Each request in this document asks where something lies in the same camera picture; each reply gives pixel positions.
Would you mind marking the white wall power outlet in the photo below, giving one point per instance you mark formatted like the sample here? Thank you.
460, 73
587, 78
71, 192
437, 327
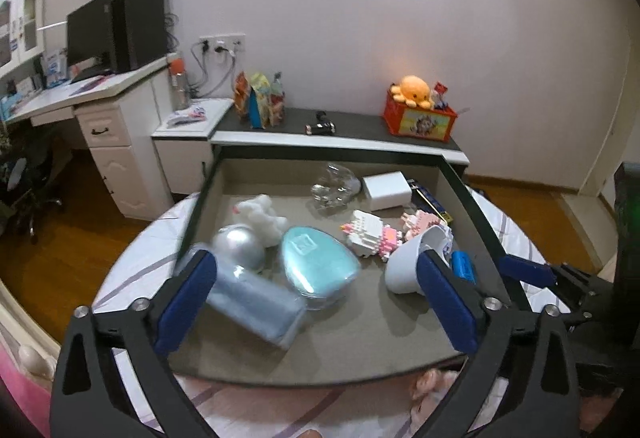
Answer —
222, 43

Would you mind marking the pink building block donut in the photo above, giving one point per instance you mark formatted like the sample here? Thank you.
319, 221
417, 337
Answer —
420, 222

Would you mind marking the clear bottle orange cap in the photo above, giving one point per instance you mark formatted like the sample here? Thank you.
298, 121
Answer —
180, 88

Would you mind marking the small black toy car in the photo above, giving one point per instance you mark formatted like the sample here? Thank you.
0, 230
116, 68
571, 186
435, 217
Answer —
320, 128

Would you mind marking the white building block figure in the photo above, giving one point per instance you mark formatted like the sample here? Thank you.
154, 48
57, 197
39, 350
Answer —
367, 230

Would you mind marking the small colourful packets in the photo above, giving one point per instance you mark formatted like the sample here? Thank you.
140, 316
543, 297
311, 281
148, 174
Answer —
187, 115

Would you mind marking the teal egg shaped case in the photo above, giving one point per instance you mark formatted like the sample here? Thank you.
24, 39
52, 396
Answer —
320, 263

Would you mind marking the red white packet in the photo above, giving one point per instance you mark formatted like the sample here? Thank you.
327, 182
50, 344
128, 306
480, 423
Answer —
440, 93

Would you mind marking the red snack bag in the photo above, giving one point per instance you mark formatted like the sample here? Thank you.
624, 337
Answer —
276, 104

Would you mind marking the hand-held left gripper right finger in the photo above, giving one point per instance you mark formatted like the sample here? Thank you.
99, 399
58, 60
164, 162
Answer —
445, 303

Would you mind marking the black office chair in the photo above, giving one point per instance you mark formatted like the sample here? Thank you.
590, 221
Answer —
25, 178

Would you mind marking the orange snack bag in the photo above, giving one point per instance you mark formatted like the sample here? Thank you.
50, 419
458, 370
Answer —
242, 95

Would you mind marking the black computer monitor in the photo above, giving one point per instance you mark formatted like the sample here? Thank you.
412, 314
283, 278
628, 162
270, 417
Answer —
90, 30

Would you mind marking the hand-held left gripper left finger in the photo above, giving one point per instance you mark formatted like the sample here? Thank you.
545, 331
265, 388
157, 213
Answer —
185, 303

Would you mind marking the small black clip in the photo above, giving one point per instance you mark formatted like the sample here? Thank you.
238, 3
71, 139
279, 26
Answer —
322, 116

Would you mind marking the black computer tower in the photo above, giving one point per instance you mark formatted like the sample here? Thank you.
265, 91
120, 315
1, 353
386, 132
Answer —
140, 30

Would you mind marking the white desk with drawers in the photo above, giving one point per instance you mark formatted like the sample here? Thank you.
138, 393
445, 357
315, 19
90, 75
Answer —
115, 158

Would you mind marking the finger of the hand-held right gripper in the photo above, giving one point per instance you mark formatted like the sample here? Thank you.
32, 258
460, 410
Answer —
525, 268

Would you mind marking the silver dome white rabbit toy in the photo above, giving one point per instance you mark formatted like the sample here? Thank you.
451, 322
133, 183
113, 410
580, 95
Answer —
240, 245

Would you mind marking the white low cabinet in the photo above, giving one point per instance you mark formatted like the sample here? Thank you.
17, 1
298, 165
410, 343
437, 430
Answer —
180, 163

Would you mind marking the dark rimmed grey tray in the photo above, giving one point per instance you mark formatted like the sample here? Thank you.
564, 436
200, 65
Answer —
380, 343

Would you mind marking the black keyboard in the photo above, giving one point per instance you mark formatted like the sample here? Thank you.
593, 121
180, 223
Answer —
90, 74

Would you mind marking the yellow snack bag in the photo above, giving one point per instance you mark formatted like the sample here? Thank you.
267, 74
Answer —
261, 85

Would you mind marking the white plastic cup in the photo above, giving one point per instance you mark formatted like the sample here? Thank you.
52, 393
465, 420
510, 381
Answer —
405, 268

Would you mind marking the red printed storage box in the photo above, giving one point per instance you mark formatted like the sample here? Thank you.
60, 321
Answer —
420, 120

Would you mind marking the white glass door hutch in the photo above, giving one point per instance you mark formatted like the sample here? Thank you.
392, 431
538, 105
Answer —
30, 40

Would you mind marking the blue cylindrical battery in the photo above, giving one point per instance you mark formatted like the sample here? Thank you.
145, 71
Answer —
462, 265

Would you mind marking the orange octopus plush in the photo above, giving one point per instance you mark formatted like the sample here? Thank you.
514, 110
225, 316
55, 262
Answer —
412, 88

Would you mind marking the black top white cabinet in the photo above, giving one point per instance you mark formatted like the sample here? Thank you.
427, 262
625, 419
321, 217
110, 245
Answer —
360, 128

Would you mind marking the white charger block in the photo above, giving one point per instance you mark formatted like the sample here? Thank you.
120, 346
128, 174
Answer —
387, 190

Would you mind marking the dark blue flat box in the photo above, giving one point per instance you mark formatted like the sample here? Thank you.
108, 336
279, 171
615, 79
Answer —
430, 203

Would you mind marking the clear glass ornament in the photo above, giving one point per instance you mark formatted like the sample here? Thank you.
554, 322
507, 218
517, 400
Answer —
332, 190

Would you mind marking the light blue rectangular case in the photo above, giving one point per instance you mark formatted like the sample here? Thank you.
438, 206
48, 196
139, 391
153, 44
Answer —
260, 308

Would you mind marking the row of blue white boxes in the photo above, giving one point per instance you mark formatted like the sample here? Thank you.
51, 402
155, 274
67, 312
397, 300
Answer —
52, 68

